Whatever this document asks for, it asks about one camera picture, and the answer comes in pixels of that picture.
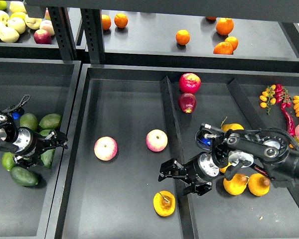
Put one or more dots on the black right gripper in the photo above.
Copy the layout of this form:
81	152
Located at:
200	169

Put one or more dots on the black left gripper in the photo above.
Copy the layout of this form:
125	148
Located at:
31	144

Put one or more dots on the yellow pear with stem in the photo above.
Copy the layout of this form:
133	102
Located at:
164	203

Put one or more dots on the dark green avocado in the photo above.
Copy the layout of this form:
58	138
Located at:
23	177

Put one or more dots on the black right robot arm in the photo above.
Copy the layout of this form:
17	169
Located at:
272	152

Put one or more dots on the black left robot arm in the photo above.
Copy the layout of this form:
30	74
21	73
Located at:
8	128

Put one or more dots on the green avocado centre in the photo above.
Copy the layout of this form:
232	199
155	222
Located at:
47	133

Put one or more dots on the yellow pear middle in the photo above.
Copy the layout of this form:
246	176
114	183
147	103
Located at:
223	169

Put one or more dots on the yellow pear upper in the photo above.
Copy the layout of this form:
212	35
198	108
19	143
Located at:
230	126

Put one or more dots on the yellow pear lower right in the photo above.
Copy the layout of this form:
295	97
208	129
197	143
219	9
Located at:
258	184

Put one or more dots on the black centre divider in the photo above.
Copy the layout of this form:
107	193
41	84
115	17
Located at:
188	226

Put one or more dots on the pink apple right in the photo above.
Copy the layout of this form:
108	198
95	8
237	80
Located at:
156	140

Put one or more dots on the pink apple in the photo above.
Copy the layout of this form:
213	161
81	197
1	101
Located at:
156	140
105	148

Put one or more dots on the pink apple left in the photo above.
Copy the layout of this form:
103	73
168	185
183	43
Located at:
105	148

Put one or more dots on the dark red apple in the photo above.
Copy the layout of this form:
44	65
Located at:
187	102

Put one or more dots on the bright red apple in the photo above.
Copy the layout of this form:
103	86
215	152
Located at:
189	83

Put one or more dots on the red apple on shelf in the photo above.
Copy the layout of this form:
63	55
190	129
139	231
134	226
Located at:
42	36

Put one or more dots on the orange cherry tomato bunch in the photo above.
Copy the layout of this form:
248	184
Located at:
268	98

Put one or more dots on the red chili pepper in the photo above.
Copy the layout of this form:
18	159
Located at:
290	122

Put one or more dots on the pale yellow apple front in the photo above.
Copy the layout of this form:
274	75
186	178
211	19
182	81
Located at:
9	35

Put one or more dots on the red cherry tomato bunch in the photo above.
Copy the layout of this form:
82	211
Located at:
282	96

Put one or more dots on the pale yellow apple middle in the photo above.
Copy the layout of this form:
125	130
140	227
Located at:
17	24

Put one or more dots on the orange front right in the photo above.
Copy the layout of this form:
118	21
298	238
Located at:
224	48

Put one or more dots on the orange centre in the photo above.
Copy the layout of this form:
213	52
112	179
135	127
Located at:
182	37

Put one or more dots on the orange far left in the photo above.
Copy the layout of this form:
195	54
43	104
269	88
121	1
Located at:
106	22

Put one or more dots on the orange small right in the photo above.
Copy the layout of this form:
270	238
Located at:
233	41

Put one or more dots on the large orange upper right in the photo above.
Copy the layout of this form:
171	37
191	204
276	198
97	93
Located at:
224	26

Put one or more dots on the black shelf post left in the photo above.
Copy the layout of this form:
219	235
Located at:
63	32

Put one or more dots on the black shelf post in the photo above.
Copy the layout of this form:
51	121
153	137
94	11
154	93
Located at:
63	32
93	28

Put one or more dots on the black shelf post right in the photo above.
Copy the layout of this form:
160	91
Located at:
93	28

